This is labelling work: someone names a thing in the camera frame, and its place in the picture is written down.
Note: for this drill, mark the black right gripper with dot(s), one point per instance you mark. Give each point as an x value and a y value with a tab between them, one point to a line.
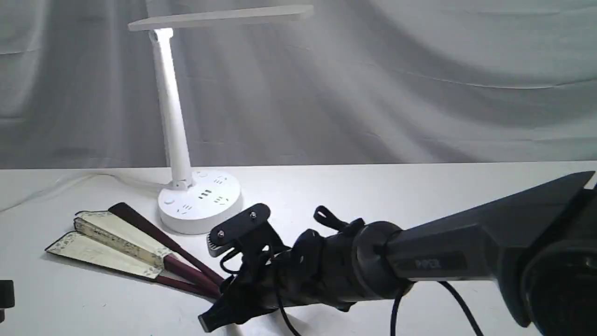
315	270

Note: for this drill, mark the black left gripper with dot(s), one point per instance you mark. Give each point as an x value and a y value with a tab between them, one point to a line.
7	298

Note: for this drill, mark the cream paper folding fan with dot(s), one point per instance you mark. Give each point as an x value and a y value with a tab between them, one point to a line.
123	241

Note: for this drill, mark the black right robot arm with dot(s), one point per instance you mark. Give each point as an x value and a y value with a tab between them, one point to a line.
538	246

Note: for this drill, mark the white desk lamp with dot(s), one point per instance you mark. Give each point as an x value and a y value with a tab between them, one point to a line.
195	201

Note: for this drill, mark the grey backdrop curtain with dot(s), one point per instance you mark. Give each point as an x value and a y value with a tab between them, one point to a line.
358	82

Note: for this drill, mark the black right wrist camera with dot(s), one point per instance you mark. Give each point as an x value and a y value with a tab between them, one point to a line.
247	232

